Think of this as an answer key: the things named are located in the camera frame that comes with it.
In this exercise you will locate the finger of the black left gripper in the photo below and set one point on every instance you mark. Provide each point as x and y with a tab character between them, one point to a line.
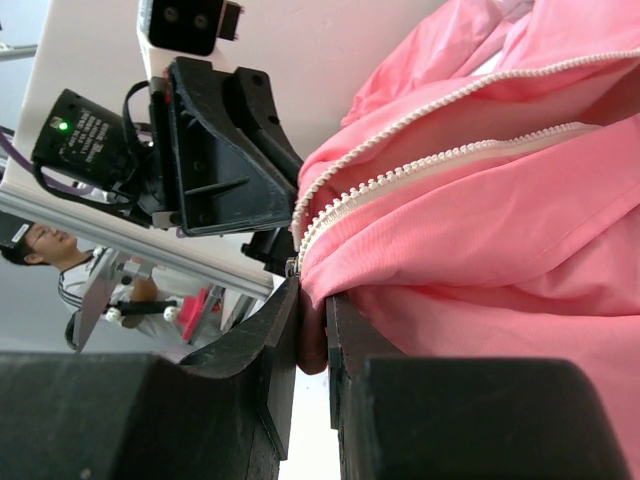
249	102
226	185

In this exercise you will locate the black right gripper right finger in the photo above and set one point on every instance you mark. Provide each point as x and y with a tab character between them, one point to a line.
403	417

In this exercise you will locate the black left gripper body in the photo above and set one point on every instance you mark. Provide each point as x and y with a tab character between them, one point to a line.
119	164

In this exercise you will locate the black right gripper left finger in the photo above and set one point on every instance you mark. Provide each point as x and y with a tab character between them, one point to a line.
223	413

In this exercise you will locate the pink hooded zip jacket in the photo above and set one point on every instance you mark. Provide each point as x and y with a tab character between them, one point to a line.
482	196

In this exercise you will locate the person in white shirt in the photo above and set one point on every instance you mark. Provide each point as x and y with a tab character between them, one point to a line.
28	244

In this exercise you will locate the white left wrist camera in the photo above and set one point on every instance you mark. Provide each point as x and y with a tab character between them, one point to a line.
167	29

